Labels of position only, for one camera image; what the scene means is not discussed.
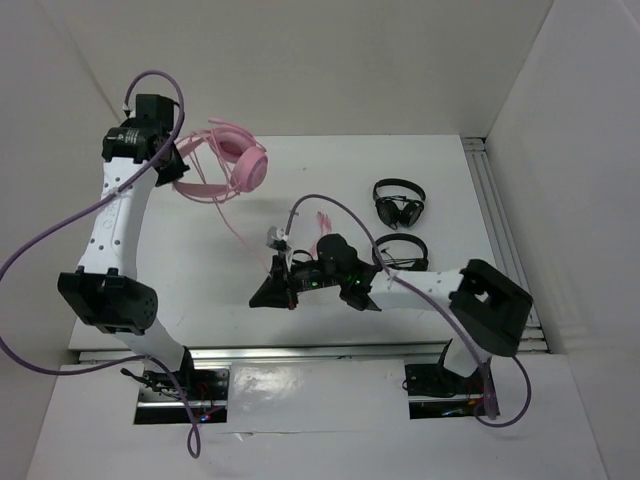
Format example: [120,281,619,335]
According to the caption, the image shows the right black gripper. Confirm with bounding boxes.
[250,250,344,309]

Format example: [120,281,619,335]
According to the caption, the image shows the pink headphone cable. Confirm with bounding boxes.
[192,144,335,281]

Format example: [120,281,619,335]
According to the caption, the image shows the pink headphones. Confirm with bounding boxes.
[173,118,269,204]

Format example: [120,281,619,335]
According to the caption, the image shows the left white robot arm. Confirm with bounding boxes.
[57,94,198,399]

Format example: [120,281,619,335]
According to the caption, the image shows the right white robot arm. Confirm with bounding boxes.
[249,234,533,392]

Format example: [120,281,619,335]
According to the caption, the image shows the lower black headphones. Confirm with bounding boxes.
[376,233,430,272]

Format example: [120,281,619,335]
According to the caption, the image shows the black headphones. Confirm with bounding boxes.
[372,178,427,230]
[376,233,430,272]

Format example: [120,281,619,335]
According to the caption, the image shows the upper black headphones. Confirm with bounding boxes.
[372,178,427,230]

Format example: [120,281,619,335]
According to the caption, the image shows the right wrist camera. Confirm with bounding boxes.
[266,226,290,254]

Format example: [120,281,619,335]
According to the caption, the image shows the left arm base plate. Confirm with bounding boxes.
[120,368,230,425]

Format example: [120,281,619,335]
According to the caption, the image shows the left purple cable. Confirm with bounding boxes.
[0,69,204,459]

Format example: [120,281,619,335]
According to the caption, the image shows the aluminium rail front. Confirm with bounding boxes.
[77,340,544,371]

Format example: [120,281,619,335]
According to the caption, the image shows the aluminium rail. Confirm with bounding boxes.
[77,340,544,371]
[462,136,544,341]

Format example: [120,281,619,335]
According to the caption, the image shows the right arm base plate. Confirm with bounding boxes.
[401,363,486,420]

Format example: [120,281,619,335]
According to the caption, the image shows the aluminium rail right side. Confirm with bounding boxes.
[462,136,544,341]

